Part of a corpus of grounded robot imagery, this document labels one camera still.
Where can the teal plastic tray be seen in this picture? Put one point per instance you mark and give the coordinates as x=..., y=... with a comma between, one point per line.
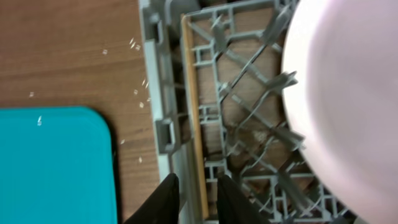
x=56, y=166

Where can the large pink plate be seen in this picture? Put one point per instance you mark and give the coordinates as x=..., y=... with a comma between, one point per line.
x=344, y=55

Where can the wooden chopstick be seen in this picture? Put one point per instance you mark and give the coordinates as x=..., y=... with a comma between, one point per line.
x=191, y=74

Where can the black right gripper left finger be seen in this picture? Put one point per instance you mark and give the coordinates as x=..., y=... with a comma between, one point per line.
x=163, y=205

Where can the grey dishwasher rack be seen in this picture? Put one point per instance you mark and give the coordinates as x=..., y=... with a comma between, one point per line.
x=237, y=47

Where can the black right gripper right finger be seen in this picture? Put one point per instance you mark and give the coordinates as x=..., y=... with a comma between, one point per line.
x=233, y=206

